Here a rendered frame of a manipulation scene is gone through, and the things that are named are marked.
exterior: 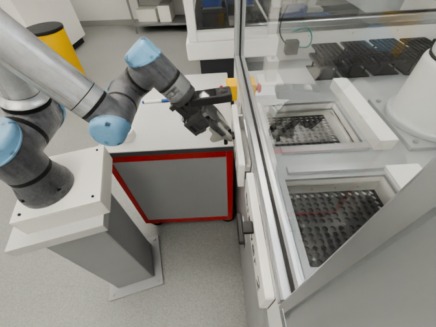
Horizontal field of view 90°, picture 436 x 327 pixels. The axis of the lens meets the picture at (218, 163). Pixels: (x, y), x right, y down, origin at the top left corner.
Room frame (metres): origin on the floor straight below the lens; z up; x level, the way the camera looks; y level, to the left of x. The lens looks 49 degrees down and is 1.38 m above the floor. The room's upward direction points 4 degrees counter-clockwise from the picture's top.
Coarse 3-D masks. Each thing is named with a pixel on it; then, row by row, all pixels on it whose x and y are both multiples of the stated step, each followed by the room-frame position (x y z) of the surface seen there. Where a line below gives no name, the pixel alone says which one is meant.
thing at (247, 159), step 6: (240, 114) 0.65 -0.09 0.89; (240, 120) 0.64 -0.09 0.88; (240, 126) 0.64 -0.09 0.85; (246, 138) 0.58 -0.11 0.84; (246, 144) 0.55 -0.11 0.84; (246, 150) 0.52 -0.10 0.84; (246, 156) 0.49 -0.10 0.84; (246, 162) 0.47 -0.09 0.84; (246, 168) 0.40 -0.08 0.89; (246, 174) 0.40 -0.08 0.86
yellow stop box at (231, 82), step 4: (228, 80) 0.86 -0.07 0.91; (232, 80) 0.86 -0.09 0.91; (228, 84) 0.83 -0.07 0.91; (232, 84) 0.83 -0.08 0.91; (236, 84) 0.83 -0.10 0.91; (232, 88) 0.82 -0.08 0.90; (236, 88) 0.82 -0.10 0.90; (232, 92) 0.82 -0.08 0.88; (236, 92) 0.82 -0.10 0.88; (232, 96) 0.82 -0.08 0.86; (236, 96) 0.82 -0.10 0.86; (232, 100) 0.82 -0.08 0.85; (236, 100) 0.82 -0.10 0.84
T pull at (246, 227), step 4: (236, 216) 0.24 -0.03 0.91; (240, 216) 0.24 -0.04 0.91; (240, 220) 0.23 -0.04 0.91; (240, 224) 0.21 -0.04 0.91; (244, 224) 0.21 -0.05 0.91; (248, 224) 0.21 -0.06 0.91; (252, 224) 0.21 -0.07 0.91; (240, 228) 0.21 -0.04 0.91; (244, 228) 0.21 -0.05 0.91; (248, 228) 0.20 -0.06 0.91; (252, 228) 0.20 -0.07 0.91; (240, 232) 0.20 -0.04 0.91; (244, 232) 0.20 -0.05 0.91; (248, 232) 0.20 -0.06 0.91; (252, 232) 0.20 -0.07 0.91; (240, 236) 0.19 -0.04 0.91; (240, 240) 0.18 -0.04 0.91; (240, 244) 0.17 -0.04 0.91
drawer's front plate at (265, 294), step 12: (252, 180) 0.32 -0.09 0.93; (252, 192) 0.29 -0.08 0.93; (252, 204) 0.25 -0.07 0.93; (252, 216) 0.23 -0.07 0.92; (252, 240) 0.20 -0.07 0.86; (264, 240) 0.17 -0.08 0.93; (252, 252) 0.18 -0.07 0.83; (264, 252) 0.14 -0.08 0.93; (264, 264) 0.12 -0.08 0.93; (264, 276) 0.10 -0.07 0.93; (264, 288) 0.08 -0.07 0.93; (264, 300) 0.07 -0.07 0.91
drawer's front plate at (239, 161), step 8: (232, 104) 0.66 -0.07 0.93; (232, 112) 0.62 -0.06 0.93; (232, 120) 0.61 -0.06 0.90; (232, 128) 0.61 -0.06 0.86; (240, 136) 0.49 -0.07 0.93; (240, 144) 0.46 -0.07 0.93; (240, 152) 0.42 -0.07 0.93; (240, 160) 0.39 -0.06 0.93; (240, 168) 0.38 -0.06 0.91; (240, 176) 0.38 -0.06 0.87; (240, 184) 0.38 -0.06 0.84
